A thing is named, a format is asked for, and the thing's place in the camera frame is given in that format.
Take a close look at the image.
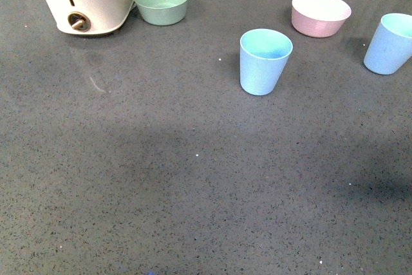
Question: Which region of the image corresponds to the blue cup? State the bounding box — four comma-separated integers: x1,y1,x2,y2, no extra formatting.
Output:
239,28,293,96
364,13,412,75

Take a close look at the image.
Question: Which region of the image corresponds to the green bowl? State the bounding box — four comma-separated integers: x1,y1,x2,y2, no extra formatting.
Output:
134,0,189,26

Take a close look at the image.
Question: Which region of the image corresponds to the pink bowl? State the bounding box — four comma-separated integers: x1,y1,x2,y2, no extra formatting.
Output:
291,0,351,38

